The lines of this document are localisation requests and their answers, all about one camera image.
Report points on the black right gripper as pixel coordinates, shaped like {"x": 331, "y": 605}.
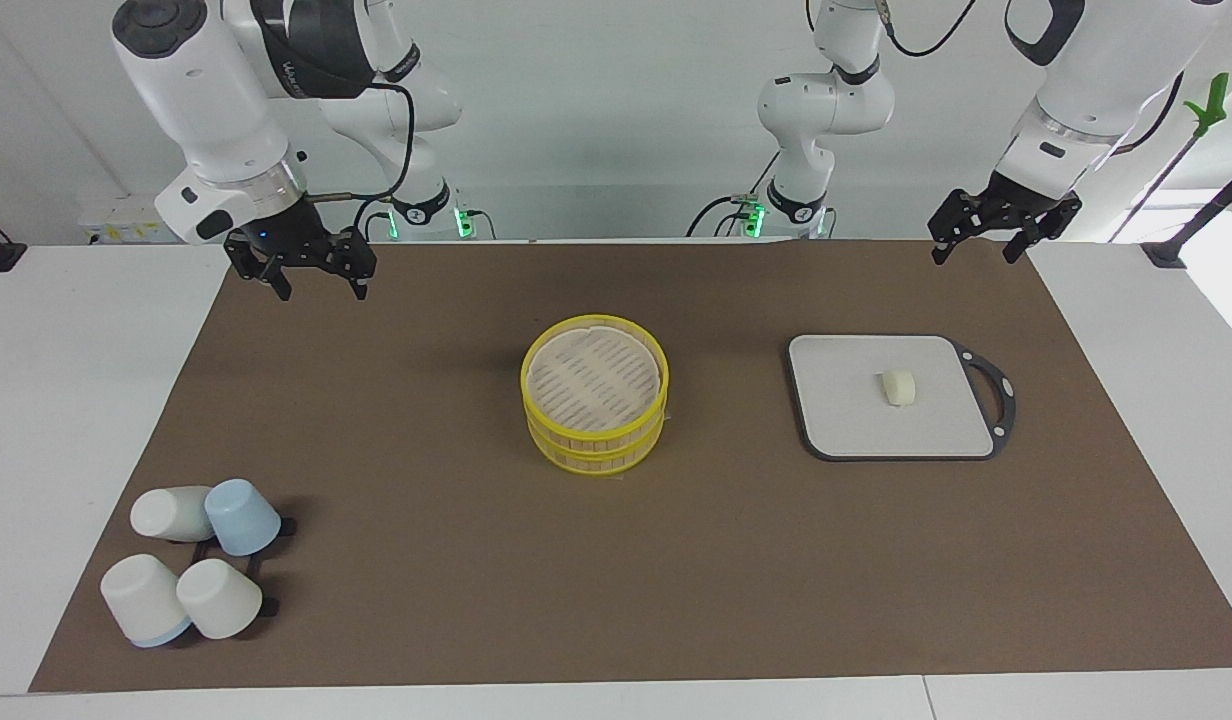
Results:
{"x": 281, "y": 232}

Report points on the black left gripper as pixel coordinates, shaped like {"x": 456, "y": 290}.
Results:
{"x": 1014, "y": 205}

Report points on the white steamed bun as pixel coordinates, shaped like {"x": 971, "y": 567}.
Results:
{"x": 898, "y": 388}

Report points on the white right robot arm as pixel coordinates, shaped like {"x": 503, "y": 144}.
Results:
{"x": 196, "y": 90}

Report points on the white perforated steamer liner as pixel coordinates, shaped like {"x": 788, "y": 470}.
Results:
{"x": 596, "y": 380}

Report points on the yellow bamboo steamer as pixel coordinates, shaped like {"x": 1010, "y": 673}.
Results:
{"x": 596, "y": 452}

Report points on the thin grey pole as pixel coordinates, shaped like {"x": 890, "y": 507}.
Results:
{"x": 1156, "y": 185}

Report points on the white box yellow labels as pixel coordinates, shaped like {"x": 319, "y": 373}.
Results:
{"x": 116, "y": 225}

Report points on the grey cutting board black rim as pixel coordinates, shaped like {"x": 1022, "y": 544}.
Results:
{"x": 856, "y": 410}

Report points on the green clamp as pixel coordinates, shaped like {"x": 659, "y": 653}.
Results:
{"x": 1214, "y": 105}

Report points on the light blue plastic cup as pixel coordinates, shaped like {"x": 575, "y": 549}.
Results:
{"x": 241, "y": 517}

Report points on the white plastic cup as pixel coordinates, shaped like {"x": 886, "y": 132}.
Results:
{"x": 166, "y": 513}
{"x": 141, "y": 600}
{"x": 219, "y": 600}

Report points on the brown table mat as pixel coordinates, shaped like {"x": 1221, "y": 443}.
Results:
{"x": 676, "y": 560}

